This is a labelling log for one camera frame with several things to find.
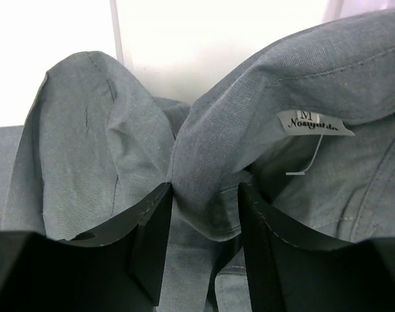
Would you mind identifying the grey button-up shirt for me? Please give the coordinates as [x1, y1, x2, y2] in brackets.
[0, 8, 395, 311]

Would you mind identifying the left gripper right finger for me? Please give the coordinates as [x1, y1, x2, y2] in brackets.
[238, 183, 395, 311]

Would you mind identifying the silver clothes rack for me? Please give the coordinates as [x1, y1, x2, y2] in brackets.
[109, 0, 125, 65]

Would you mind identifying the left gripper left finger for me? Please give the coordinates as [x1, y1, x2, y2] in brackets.
[0, 183, 172, 311]

